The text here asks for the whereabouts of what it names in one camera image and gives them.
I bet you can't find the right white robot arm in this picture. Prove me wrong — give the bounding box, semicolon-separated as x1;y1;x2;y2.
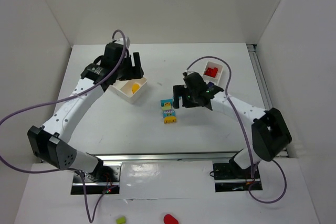
173;72;292;174

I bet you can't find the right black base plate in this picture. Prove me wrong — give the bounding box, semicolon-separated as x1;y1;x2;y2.
209;163;263;193

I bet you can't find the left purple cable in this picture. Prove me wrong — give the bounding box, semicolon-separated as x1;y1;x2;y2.
0;29;128;223

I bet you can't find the red lego brick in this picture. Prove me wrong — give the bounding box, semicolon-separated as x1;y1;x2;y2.
212;67;218;78
204;68;213;77

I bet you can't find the aluminium rail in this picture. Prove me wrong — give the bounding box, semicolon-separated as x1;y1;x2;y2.
246;43;290;159
81;152;235;168

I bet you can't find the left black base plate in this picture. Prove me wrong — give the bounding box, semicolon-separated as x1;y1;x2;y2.
70;162;121;195

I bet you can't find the teal and green lego stack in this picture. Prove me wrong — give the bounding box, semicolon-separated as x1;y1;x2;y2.
160;99;173;112

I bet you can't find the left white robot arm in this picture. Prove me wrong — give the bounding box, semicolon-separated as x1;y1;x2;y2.
27;38;144;182

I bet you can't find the white divided container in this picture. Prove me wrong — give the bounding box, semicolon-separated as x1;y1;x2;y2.
202;61;223;86
109;77;148;104

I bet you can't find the teal flower lego brick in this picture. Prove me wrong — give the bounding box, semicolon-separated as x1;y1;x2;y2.
162;109;176;118

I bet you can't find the aluminium rail front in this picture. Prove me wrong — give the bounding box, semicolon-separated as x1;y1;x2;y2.
81;152;235;168

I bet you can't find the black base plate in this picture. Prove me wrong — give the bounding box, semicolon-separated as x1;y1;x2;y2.
209;163;263;193
70;162;121;195

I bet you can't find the red round piece foreground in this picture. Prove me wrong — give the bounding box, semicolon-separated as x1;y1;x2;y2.
163;214;179;224

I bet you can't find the aluminium rail right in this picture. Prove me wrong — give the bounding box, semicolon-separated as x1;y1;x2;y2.
246;43;290;159

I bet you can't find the orange sun round lego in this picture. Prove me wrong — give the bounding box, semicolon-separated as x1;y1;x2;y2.
132;83;140;94

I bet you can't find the green lego on foreground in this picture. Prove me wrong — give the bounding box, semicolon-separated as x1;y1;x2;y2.
115;216;127;224

